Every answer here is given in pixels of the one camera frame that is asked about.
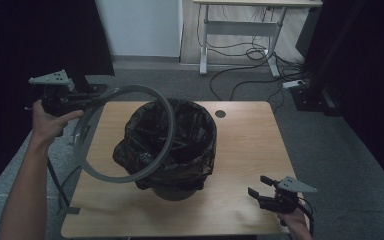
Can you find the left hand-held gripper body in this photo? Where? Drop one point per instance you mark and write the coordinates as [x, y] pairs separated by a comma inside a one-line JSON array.
[[55, 78]]

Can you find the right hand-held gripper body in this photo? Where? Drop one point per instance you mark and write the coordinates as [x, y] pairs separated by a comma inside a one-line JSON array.
[[283, 203]]

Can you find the black plastic trash bin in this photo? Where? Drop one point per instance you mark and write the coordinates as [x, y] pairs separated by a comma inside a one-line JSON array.
[[175, 194]]

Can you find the black plastic garbage bag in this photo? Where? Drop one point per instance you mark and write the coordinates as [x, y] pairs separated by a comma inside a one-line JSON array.
[[193, 126]]

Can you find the person's right hand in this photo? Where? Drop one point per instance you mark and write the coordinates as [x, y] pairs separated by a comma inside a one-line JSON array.
[[295, 221]]

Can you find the person's left hand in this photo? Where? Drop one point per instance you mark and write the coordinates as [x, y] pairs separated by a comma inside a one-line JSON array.
[[46, 128]]

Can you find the dark curtain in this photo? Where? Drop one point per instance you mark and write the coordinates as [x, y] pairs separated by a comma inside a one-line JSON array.
[[373, 66], [13, 40]]

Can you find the dark round table grommet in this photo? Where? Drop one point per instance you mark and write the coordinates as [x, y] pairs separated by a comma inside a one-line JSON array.
[[220, 114]]

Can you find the white partition panel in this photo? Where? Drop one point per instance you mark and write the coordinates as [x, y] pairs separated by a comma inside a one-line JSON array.
[[140, 26]]

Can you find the white power strip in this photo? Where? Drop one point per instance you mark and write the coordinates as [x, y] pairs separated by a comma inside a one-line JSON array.
[[293, 84]]

